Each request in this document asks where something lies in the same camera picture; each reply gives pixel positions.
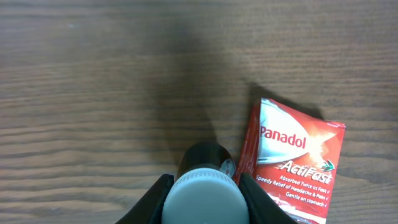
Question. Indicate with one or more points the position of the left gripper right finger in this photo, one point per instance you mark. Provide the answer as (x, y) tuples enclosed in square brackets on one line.
[(262, 209)]

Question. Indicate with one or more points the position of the dark bottle white cap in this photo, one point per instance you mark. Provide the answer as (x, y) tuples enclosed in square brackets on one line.
[(204, 191)]

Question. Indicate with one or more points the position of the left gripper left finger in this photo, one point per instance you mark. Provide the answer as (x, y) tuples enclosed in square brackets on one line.
[(148, 209)]

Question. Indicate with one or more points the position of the red Panadol ActiFast box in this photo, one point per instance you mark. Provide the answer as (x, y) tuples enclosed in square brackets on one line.
[(293, 157)]

